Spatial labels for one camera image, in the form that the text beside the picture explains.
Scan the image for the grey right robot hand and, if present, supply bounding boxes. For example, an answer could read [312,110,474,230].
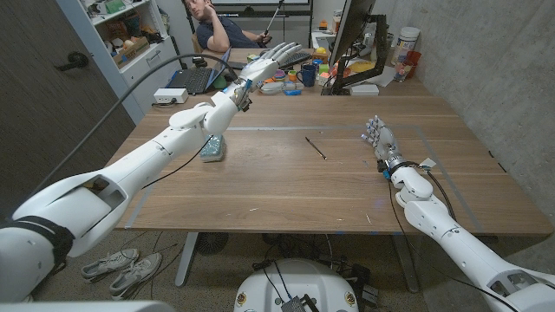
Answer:
[361,114,408,172]

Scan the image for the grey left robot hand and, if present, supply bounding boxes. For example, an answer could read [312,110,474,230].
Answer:
[237,42,304,95]

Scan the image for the white flat box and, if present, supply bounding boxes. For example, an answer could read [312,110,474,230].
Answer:
[349,83,381,97]

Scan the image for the thin dark pen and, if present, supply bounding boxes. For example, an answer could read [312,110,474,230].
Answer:
[304,136,328,160]

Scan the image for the teal soap box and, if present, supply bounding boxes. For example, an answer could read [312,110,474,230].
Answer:
[199,134,227,164]

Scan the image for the white power box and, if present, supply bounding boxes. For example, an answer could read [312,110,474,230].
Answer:
[153,88,190,105]

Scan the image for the cardboard box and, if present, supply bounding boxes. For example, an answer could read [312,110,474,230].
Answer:
[112,36,151,69]

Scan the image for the black keyboard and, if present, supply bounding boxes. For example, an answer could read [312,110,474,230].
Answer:
[279,51,312,70]

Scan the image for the man in dark polo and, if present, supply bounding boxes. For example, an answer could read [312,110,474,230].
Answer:
[181,0,272,54]

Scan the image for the dark blue mug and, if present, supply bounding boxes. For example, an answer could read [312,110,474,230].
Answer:
[296,62,317,88]

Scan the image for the thin grey stick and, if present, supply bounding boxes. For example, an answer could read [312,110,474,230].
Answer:
[263,0,285,38]

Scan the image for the open black laptop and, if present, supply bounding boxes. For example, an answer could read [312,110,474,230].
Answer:
[166,46,232,95]

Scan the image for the yellow plate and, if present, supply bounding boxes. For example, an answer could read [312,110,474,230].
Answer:
[349,60,376,74]

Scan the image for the red plastic cup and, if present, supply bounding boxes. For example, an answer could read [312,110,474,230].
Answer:
[405,50,422,79]

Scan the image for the white wipes canister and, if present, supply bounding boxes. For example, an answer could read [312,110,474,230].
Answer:
[390,26,421,67]

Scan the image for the black monitor stand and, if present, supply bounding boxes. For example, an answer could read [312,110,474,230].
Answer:
[331,14,389,96]

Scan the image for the black computer monitor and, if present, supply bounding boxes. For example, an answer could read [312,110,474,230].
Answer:
[328,0,377,70]

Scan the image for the white shelf cabinet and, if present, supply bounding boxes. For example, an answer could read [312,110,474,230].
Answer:
[55,0,183,127]

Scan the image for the grey table leg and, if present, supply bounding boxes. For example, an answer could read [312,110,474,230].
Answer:
[174,231,199,288]
[392,233,421,294]

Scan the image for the white robot torso base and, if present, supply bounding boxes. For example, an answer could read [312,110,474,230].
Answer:
[233,258,360,312]

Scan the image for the round black fan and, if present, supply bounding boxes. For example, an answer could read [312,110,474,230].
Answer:
[194,232,230,256]

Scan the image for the dark wooden door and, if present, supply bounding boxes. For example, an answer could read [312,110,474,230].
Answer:
[0,0,136,218]

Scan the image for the grey sneaker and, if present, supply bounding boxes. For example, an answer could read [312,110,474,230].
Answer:
[80,248,140,281]
[108,252,163,301]

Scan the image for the thick left arm cable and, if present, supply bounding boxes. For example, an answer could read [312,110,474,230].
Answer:
[8,52,239,218]

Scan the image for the thick arm cable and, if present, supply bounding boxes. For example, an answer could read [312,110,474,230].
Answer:
[8,52,239,218]
[427,168,457,222]

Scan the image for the thick right arm cable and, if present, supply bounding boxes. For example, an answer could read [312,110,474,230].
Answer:
[427,168,457,222]

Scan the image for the black door handle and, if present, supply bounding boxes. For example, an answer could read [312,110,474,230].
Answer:
[54,51,90,73]

